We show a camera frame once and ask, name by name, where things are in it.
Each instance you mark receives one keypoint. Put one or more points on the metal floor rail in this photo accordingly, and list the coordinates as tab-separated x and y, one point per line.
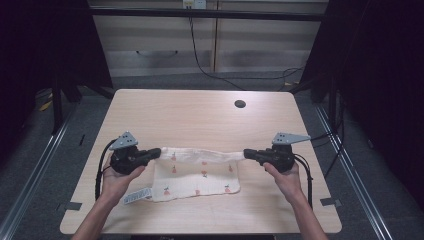
30	180
356	180

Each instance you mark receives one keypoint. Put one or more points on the small black floor item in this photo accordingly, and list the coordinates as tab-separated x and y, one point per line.
82	139

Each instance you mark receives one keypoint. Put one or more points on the person's right hand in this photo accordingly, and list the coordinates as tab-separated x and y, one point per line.
288	183

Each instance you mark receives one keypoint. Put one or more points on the grey tape strip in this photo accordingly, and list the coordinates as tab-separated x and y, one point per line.
330	202
72	206

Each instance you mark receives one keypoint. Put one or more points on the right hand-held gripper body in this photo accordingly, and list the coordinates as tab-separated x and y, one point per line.
281	158

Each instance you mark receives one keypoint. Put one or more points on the round black table grommet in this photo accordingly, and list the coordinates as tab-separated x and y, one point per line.
240	103

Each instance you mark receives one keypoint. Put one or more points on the person's left hand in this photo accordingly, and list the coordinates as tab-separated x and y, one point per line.
115	185

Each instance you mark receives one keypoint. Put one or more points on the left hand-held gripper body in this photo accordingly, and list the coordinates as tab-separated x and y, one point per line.
125	160

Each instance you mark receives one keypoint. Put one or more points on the white wall socket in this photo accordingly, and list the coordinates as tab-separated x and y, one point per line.
194	3

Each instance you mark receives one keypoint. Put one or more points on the black horizontal bar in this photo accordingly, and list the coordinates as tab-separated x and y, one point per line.
206	14

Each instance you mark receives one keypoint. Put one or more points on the yellow floor marker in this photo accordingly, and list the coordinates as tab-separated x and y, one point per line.
45	106

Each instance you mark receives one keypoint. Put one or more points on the black curtain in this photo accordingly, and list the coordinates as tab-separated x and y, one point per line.
40	43
383	83

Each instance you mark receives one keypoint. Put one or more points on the black metal stand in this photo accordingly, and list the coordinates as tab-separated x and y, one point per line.
57	106

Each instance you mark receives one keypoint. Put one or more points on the cream printed cloth with label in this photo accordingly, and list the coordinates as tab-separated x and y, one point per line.
196	180

